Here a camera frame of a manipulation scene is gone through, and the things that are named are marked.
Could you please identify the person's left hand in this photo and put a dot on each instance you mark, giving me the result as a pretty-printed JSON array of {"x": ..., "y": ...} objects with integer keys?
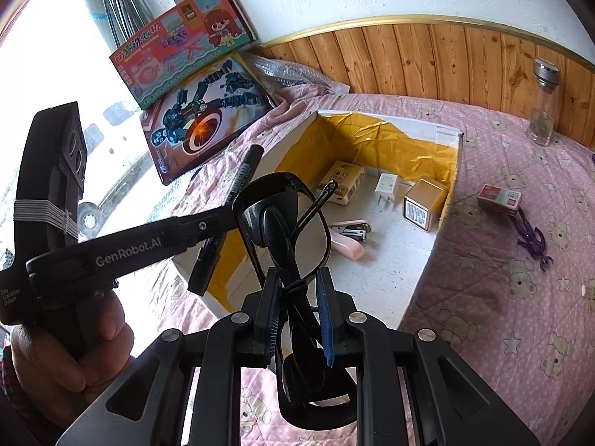
[{"x": 107, "y": 330}]

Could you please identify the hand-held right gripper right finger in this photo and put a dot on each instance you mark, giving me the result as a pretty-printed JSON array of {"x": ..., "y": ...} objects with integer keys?
[{"x": 325, "y": 323}]

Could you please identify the black sunglasses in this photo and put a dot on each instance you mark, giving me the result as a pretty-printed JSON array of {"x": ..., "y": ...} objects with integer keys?
[{"x": 311, "y": 246}]

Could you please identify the black pen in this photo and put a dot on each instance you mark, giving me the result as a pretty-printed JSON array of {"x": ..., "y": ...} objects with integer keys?
[{"x": 207, "y": 265}]

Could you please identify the pink stapler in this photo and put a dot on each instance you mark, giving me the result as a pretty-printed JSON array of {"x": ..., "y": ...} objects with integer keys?
[{"x": 348, "y": 244}]

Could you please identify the glass bottle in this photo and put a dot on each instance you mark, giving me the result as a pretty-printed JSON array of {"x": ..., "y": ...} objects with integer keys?
[{"x": 541, "y": 111}]

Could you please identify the white charger plug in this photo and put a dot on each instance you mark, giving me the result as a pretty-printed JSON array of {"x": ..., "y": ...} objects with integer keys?
[{"x": 386, "y": 188}]

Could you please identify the small red staples box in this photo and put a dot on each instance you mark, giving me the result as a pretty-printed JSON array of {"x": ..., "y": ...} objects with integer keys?
[{"x": 499, "y": 197}]

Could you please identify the robot toy box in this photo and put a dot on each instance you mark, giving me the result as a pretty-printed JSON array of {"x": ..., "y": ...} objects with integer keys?
[{"x": 204, "y": 121}]

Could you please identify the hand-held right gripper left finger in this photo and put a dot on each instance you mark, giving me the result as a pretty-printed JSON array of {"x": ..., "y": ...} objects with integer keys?
[{"x": 273, "y": 318}]

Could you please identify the white cardboard box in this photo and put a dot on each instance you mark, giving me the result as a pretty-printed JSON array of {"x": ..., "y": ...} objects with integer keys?
[{"x": 386, "y": 251}]

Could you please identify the small brown cardboard box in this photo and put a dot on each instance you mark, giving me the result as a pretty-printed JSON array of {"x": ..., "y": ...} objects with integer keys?
[{"x": 425, "y": 199}]

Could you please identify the pink toy box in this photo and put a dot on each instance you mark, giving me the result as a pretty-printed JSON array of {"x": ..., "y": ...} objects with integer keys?
[{"x": 186, "y": 42}]

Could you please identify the small yellow box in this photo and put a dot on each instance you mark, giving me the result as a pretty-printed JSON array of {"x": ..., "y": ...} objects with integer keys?
[{"x": 341, "y": 181}]

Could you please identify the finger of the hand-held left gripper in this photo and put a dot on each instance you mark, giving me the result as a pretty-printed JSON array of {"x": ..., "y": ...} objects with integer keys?
[{"x": 204, "y": 226}]

